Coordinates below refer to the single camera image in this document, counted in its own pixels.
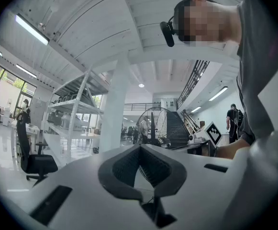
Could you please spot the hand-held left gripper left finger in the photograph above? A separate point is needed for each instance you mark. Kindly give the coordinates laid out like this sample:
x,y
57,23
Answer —
x,y
106,176

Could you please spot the black staircase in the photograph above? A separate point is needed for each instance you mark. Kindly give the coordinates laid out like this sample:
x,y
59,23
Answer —
x,y
177,128

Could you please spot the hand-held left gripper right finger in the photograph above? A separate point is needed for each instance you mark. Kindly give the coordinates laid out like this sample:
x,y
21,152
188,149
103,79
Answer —
x,y
177,176

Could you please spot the large glass window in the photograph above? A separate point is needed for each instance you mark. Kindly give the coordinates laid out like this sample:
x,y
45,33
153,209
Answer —
x,y
12,87

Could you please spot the white metal shelf rack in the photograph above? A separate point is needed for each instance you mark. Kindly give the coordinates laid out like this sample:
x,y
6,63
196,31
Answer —
x,y
76,104

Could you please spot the large black floor fan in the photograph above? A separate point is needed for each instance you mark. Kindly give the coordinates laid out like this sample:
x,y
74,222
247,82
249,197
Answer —
x,y
160,126

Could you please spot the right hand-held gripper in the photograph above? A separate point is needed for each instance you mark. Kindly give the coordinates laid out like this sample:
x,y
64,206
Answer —
x,y
213,133

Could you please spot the person's grey shirt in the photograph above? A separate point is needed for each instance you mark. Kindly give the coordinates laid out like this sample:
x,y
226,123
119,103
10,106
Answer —
x,y
256,68

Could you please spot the black mezzanine railing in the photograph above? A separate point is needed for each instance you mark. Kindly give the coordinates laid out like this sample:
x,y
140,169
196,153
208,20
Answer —
x,y
193,80

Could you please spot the black head-worn camera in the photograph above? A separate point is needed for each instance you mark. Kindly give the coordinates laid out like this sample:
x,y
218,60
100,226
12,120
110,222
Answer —
x,y
168,33

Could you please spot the black office chair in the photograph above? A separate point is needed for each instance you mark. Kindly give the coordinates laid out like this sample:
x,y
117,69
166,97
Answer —
x,y
37,163

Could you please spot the person's right forearm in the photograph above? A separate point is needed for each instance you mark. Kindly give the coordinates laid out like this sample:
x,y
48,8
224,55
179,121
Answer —
x,y
232,148

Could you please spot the white pillar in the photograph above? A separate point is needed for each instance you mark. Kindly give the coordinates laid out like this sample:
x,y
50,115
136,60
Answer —
x,y
114,104

